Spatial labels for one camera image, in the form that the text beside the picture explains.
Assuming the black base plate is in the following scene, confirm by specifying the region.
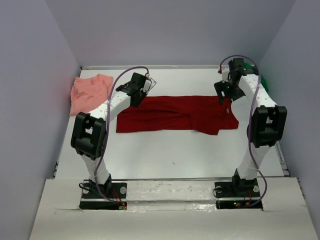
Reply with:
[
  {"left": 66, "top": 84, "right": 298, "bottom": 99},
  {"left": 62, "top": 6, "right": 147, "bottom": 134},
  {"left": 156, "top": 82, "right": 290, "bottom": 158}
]
[
  {"left": 78, "top": 180, "right": 128, "bottom": 211},
  {"left": 212, "top": 181, "right": 263, "bottom": 210}
]

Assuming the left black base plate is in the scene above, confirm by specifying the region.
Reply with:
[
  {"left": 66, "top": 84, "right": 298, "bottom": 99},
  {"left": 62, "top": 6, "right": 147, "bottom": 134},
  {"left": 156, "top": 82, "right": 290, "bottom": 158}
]
[{"left": 78, "top": 180, "right": 128, "bottom": 211}]

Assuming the pink t shirt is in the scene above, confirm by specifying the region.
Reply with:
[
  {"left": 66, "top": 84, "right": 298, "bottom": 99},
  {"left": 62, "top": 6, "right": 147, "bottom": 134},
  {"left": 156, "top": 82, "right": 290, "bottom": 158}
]
[{"left": 69, "top": 74, "right": 114, "bottom": 116}]

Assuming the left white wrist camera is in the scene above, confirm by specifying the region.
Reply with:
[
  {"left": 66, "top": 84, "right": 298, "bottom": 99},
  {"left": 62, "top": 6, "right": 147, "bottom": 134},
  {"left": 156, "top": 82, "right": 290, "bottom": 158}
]
[{"left": 143, "top": 73, "right": 157, "bottom": 94}]

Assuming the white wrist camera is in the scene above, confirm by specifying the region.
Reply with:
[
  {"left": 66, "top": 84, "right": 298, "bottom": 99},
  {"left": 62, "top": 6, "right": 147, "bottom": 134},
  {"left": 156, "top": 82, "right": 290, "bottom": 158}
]
[
  {"left": 218, "top": 66, "right": 230, "bottom": 83},
  {"left": 143, "top": 73, "right": 157, "bottom": 94}
]

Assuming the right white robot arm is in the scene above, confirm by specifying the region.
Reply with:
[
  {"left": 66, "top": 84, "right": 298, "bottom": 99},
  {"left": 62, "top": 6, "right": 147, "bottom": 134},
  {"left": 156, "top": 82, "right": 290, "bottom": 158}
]
[{"left": 213, "top": 55, "right": 288, "bottom": 199}]

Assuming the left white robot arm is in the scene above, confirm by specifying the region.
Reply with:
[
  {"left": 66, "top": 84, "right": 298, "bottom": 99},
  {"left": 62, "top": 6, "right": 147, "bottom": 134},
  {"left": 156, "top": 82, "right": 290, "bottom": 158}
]
[{"left": 70, "top": 72, "right": 157, "bottom": 199}]

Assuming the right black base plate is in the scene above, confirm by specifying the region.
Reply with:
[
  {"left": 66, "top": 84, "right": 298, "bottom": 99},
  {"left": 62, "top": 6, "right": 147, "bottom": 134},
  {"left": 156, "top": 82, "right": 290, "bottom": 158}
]
[{"left": 212, "top": 181, "right": 263, "bottom": 210}]

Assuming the green t shirt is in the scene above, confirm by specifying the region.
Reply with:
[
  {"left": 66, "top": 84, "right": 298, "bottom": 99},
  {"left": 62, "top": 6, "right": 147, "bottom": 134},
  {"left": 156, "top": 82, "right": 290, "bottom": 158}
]
[{"left": 244, "top": 62, "right": 269, "bottom": 93}]

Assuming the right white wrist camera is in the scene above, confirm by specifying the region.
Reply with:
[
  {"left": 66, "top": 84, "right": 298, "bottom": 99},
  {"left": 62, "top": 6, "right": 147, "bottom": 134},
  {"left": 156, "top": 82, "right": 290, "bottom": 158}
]
[{"left": 218, "top": 66, "right": 230, "bottom": 83}]

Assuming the red t shirt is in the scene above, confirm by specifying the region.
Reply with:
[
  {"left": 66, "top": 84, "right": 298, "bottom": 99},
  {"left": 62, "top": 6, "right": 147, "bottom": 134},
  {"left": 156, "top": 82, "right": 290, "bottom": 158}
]
[{"left": 116, "top": 95, "right": 239, "bottom": 136}]

